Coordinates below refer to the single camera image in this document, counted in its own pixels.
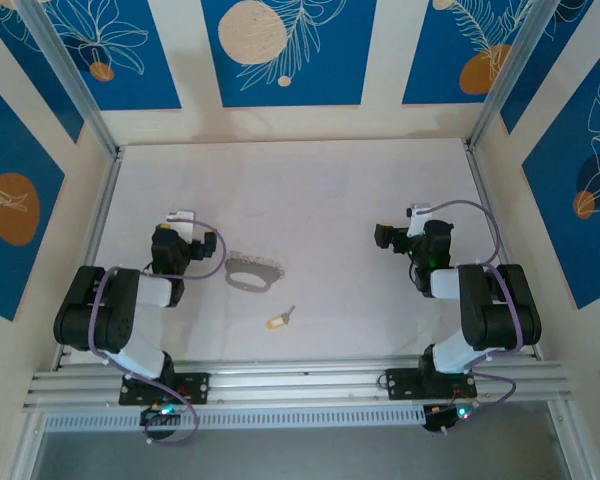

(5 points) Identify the metal keyring with keys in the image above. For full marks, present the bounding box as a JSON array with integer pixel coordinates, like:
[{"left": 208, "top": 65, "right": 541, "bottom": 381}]
[{"left": 223, "top": 250, "right": 287, "bottom": 294}]

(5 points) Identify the key with yellow tag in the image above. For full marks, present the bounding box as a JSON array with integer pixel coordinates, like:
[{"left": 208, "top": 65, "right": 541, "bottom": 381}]
[{"left": 265, "top": 304, "right": 297, "bottom": 331}]

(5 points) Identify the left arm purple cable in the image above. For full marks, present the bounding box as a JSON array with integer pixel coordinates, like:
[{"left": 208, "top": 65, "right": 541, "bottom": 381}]
[{"left": 88, "top": 227, "right": 227, "bottom": 445}]

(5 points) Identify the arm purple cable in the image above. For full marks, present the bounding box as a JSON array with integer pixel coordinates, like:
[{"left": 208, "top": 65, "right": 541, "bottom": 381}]
[
  {"left": 422, "top": 199, "right": 525, "bottom": 435},
  {"left": 88, "top": 227, "right": 227, "bottom": 445}
]

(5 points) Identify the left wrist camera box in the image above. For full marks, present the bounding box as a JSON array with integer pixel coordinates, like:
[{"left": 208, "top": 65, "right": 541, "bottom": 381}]
[{"left": 165, "top": 209, "right": 199, "bottom": 236}]

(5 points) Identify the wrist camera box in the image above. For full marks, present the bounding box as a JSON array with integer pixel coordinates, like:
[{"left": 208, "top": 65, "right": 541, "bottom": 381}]
[
  {"left": 165, "top": 209, "right": 199, "bottom": 236},
  {"left": 406, "top": 203, "right": 434, "bottom": 237}
]

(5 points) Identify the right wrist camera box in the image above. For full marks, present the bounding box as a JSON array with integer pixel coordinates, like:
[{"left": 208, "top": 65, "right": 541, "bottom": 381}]
[{"left": 406, "top": 203, "right": 434, "bottom": 237}]

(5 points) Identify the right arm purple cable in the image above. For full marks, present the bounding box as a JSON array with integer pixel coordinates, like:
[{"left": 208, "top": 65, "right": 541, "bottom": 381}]
[{"left": 422, "top": 199, "right": 525, "bottom": 435}]

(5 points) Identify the aluminium side rail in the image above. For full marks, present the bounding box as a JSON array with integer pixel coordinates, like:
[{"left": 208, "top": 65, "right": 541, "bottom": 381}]
[
  {"left": 54, "top": 147, "right": 126, "bottom": 371},
  {"left": 462, "top": 139, "right": 541, "bottom": 361}
]

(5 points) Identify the blue floral wall panel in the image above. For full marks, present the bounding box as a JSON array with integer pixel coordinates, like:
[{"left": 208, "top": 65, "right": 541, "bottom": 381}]
[
  {"left": 29, "top": 0, "right": 182, "bottom": 111},
  {"left": 201, "top": 0, "right": 378, "bottom": 108},
  {"left": 0, "top": 0, "right": 86, "bottom": 144},
  {"left": 522, "top": 47, "right": 600, "bottom": 311},
  {"left": 499, "top": 0, "right": 596, "bottom": 135},
  {"left": 402, "top": 0, "right": 536, "bottom": 105},
  {"left": 0, "top": 72, "right": 66, "bottom": 321}
]

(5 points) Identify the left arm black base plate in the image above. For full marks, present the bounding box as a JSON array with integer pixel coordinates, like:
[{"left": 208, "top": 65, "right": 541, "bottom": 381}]
[{"left": 118, "top": 372, "right": 212, "bottom": 406}]

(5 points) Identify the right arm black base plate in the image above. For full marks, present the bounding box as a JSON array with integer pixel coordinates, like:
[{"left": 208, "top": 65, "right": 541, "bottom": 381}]
[{"left": 385, "top": 367, "right": 479, "bottom": 401}]

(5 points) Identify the aluminium mounting rail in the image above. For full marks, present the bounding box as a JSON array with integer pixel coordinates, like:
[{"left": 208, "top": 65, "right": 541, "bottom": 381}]
[{"left": 22, "top": 354, "right": 579, "bottom": 411}]

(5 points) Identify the aluminium frame post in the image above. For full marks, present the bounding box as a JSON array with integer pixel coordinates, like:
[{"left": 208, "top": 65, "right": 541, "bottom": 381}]
[
  {"left": 465, "top": 0, "right": 554, "bottom": 150},
  {"left": 17, "top": 0, "right": 122, "bottom": 157}
]

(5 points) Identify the grey slotted cable duct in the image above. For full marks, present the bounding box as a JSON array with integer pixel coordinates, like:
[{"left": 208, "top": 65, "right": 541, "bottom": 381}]
[{"left": 43, "top": 407, "right": 431, "bottom": 432}]

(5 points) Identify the aluminium frame leg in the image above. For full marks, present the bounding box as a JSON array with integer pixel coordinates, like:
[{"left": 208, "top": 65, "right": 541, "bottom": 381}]
[
  {"left": 547, "top": 399, "right": 594, "bottom": 480},
  {"left": 7, "top": 409, "right": 49, "bottom": 480}
]

